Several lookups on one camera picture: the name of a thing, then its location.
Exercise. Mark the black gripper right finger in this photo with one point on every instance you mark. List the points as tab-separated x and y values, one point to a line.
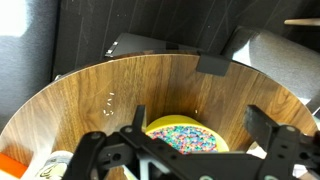
260	126

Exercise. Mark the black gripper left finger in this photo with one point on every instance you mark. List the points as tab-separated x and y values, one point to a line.
138	120

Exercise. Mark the yellow bowl with colourful beads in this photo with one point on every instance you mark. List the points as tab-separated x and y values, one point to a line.
186	135

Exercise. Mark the round wooden table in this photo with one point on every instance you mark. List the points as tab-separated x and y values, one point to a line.
104	97

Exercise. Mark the grey upholstered chair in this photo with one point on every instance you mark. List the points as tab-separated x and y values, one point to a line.
292	65

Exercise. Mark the black tape patch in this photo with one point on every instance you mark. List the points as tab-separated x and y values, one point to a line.
214	65

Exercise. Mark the white printed container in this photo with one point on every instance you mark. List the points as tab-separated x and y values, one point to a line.
55	166

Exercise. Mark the orange object at table edge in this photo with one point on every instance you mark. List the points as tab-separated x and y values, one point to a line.
11	167

